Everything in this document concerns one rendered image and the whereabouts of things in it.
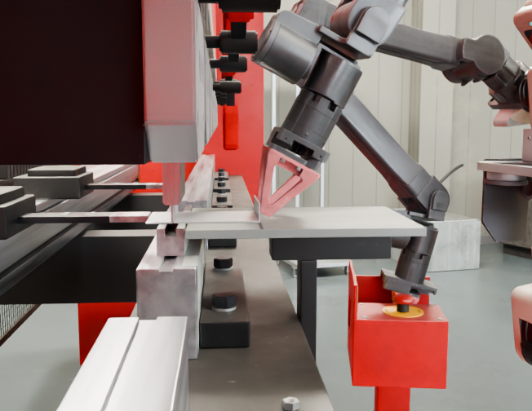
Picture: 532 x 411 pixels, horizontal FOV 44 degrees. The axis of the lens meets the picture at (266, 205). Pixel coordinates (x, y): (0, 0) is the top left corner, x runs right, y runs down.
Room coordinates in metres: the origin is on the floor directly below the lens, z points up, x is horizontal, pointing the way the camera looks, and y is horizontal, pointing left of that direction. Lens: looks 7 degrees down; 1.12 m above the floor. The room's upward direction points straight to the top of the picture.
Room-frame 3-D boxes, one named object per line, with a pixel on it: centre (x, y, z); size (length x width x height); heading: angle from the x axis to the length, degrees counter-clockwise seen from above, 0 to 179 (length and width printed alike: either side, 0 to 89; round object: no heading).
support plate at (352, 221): (0.79, -0.04, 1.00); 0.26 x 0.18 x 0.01; 94
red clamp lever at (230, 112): (0.93, 0.06, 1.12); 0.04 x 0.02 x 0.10; 94
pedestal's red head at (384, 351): (1.17, -0.24, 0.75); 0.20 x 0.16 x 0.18; 175
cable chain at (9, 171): (1.52, 0.56, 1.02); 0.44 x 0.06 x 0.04; 4
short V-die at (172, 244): (0.80, 0.11, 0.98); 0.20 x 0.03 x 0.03; 4
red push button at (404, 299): (1.12, -0.24, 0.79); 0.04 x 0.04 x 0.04
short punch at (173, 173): (0.78, 0.11, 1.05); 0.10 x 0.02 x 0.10; 4
